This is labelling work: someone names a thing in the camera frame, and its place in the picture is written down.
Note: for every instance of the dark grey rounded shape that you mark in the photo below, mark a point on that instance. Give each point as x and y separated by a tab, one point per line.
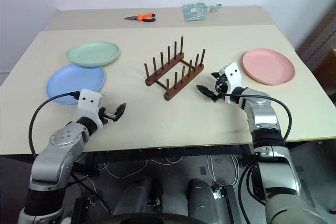
131	195
199	197

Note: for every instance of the blue plastic plate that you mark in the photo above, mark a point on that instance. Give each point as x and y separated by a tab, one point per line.
73	85

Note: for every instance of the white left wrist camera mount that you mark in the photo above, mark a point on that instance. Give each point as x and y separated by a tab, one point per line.
88	103

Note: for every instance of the black table frame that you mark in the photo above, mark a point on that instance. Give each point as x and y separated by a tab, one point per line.
170	153

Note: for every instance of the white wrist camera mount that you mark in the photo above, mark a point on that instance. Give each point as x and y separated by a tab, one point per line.
88	103
232	75

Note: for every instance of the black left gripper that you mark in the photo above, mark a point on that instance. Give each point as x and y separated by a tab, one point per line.
104	116

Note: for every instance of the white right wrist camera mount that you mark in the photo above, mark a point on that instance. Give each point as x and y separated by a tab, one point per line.
232	75

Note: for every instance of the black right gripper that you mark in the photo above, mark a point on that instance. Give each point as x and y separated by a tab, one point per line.
221	85

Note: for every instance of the pale green plastic packet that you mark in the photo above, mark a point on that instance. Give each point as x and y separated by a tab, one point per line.
194	11

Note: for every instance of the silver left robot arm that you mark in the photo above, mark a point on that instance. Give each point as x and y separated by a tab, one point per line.
52	161

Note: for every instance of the pink plastic plate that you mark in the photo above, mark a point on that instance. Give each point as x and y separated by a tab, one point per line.
267	65

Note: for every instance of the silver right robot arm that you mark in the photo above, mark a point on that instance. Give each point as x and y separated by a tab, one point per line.
275	171

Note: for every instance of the black metal bar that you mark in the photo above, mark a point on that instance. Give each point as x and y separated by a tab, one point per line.
233	205

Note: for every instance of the wooden dish rack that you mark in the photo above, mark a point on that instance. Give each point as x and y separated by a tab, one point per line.
183	82

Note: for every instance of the dark brown furniture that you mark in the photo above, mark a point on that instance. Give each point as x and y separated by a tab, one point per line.
320	51

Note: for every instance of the black box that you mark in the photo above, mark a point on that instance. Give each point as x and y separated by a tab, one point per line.
81	211

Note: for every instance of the green plastic plate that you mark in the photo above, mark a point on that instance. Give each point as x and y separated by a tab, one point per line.
92	53

